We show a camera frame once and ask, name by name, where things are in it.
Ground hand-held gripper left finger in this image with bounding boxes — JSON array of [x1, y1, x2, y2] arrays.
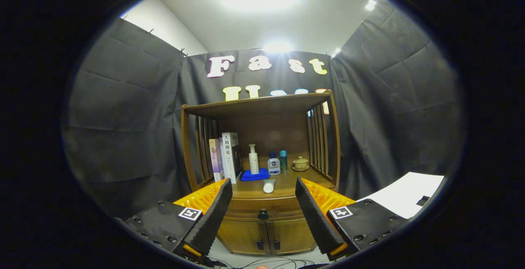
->
[[123, 178, 233, 261]]

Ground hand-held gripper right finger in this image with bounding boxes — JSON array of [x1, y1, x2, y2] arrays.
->
[[295, 177, 411, 261]]

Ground brown wooden drawer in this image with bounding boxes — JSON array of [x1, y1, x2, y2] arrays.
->
[[225, 197, 306, 222]]

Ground wooden cabinet door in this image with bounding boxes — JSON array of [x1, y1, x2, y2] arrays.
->
[[267, 219, 317, 254], [217, 219, 271, 255]]

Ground wooden countertop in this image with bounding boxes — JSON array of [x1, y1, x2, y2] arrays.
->
[[193, 152, 338, 200]]

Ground brown wooden cabinet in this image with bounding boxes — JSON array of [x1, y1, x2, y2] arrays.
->
[[181, 90, 341, 256]]

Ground purple book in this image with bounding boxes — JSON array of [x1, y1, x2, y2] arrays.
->
[[209, 138, 225, 182]]

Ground yellow lidded teacup with saucer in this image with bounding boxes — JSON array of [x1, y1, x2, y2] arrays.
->
[[292, 156, 310, 172]]

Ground thick white book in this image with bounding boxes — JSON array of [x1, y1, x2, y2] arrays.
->
[[220, 132, 243, 184]]

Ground folded blue cloth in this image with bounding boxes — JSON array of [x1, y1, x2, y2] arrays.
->
[[241, 168, 270, 182]]

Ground white pump bottle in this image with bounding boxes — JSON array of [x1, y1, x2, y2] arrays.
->
[[249, 144, 260, 175]]

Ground clear blue-capped pump bottle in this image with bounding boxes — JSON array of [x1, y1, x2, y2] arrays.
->
[[267, 152, 281, 176]]

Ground white table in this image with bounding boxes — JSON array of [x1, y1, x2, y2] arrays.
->
[[357, 172, 445, 219]]

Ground black cables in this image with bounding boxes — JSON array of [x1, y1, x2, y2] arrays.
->
[[205, 256, 329, 269]]

